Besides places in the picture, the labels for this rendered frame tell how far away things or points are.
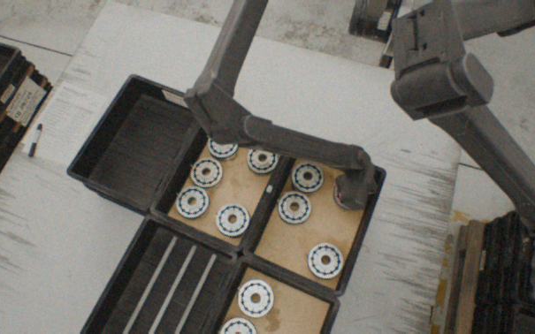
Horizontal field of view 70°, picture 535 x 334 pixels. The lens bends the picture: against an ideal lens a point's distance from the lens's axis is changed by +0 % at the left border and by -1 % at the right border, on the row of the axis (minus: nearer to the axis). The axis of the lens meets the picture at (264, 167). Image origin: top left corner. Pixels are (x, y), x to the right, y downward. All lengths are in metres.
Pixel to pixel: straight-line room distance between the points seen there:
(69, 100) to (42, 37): 1.37
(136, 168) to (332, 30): 1.73
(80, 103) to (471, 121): 1.45
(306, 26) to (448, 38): 2.17
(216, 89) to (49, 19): 2.56
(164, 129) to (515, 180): 1.06
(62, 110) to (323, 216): 1.11
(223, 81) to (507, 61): 2.37
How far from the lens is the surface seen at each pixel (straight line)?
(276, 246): 1.20
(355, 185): 0.99
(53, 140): 1.69
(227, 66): 0.70
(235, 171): 1.27
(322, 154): 0.87
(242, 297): 1.16
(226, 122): 0.66
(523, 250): 1.79
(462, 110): 0.56
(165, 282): 1.23
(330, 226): 1.22
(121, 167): 1.37
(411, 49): 0.56
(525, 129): 2.66
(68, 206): 1.55
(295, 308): 1.18
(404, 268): 1.38
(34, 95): 2.29
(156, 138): 1.38
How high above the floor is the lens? 2.01
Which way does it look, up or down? 68 degrees down
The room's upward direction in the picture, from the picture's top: 5 degrees counter-clockwise
